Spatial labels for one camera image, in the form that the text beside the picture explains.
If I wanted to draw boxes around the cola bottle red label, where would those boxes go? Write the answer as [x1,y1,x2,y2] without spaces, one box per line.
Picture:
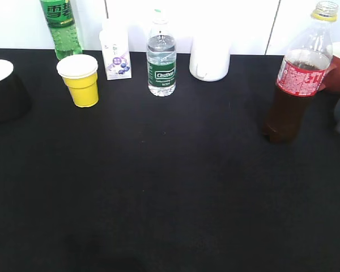
[262,1,338,143]

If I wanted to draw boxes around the white ceramic mug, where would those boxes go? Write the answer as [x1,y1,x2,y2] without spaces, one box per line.
[189,36,230,82]

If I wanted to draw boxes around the yellow paper cup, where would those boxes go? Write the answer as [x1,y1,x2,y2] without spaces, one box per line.
[56,54,99,108]

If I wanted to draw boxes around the white blueberry milk carton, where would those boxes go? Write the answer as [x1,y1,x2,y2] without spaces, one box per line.
[99,19,132,80]

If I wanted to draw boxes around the clear water bottle green label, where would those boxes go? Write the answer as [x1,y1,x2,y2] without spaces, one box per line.
[146,8,177,97]

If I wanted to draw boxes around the red paper cup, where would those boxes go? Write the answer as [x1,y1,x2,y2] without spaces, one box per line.
[318,42,340,94]

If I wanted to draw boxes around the green sprite bottle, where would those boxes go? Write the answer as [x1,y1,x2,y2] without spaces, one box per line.
[40,0,82,60]

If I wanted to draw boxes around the black paper cup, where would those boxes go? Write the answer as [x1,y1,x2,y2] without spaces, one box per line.
[0,59,32,123]

